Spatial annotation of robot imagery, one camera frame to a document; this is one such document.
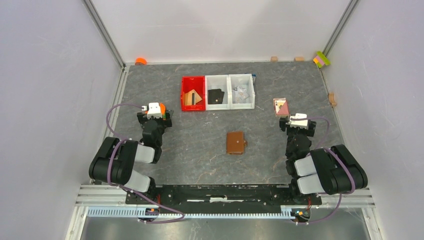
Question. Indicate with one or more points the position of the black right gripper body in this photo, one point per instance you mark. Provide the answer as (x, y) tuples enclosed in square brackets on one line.
[(292, 131)]

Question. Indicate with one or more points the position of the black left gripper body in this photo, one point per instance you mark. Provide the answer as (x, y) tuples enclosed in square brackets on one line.
[(162, 124)]

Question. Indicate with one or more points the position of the brown leather card holder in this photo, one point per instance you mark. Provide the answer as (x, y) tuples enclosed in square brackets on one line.
[(235, 143)]

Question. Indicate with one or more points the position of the dark grey credit card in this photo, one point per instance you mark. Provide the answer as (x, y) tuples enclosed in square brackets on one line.
[(215, 96)]

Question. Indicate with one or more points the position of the white diamond credit card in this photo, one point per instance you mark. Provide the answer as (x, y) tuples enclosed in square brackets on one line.
[(240, 93)]

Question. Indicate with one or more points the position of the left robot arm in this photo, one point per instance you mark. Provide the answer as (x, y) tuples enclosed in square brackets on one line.
[(114, 163)]

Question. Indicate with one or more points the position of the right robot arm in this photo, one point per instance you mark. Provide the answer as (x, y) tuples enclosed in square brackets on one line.
[(318, 170)]

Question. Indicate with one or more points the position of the playing card box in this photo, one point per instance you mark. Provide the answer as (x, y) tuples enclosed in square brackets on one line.
[(281, 107)]

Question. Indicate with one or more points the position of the cards in red bin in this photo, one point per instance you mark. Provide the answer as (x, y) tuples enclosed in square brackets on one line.
[(192, 98)]

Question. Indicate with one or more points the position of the cards in white bin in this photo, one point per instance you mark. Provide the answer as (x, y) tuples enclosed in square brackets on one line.
[(239, 102)]

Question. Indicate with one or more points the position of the orange tape dispenser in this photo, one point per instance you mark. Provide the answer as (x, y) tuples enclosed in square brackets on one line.
[(162, 110)]

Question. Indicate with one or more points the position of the red plastic bin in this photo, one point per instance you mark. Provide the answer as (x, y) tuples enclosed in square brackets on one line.
[(193, 82)]

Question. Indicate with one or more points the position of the wooden arch block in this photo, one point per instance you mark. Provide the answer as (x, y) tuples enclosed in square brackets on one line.
[(331, 99)]

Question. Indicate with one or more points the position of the white plastic bin left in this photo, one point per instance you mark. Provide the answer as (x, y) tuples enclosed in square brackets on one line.
[(215, 82)]

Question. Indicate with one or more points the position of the white plastic bin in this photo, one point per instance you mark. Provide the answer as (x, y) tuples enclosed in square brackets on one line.
[(245, 81), (215, 82)]

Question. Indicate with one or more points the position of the white plastic bin right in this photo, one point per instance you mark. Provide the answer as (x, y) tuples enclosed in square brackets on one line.
[(245, 81)]

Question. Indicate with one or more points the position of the wooden block middle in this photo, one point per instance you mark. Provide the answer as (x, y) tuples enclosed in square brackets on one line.
[(299, 59)]

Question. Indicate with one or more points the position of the colourful toy block stack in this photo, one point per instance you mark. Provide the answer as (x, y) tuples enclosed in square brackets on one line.
[(321, 60)]

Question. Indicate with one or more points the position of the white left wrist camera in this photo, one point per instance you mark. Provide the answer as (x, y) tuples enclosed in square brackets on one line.
[(152, 111)]

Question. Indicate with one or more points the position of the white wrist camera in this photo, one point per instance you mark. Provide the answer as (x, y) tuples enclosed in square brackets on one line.
[(298, 120), (152, 111)]

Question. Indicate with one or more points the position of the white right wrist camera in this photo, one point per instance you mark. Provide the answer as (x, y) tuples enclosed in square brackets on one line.
[(298, 120)]

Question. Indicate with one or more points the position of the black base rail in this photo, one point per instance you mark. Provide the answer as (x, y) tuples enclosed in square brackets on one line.
[(228, 198)]

